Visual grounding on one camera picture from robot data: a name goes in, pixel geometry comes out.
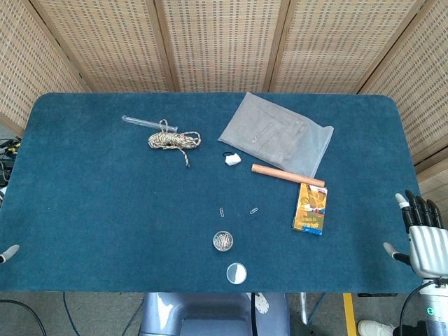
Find coiled beige braided rope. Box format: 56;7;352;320
148;119;202;168

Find metal table leg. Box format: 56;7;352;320
299;293;327;325

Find bundle of floor cables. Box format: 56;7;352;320
0;138;22;188

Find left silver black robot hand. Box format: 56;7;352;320
0;244;20;264

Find brown wooden cylinder stick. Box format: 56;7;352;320
251;163;326;188

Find woven bamboo screen panel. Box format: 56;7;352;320
269;0;437;95
356;0;448;225
29;0;178;94
153;0;291;94
0;0;88;136

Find white shoe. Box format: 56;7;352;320
356;319;397;336

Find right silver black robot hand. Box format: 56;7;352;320
384;190;448;279

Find blue floor cable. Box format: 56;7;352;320
62;292;77;336

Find blue felt table mat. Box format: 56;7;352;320
0;92;442;294

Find black floor cable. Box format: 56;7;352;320
0;299;48;336

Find clear glass test tube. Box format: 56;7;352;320
121;115;179;133

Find round tin of clips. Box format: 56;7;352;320
212;230;235;252

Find round tin lid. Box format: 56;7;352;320
225;262;248;285

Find yellow printed card box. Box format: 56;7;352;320
290;182;329;237

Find grey frosted zip bag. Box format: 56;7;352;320
217;91;335;178

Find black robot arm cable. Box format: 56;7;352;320
400;279;438;328

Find blue-grey robot torso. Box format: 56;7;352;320
139;292;291;336

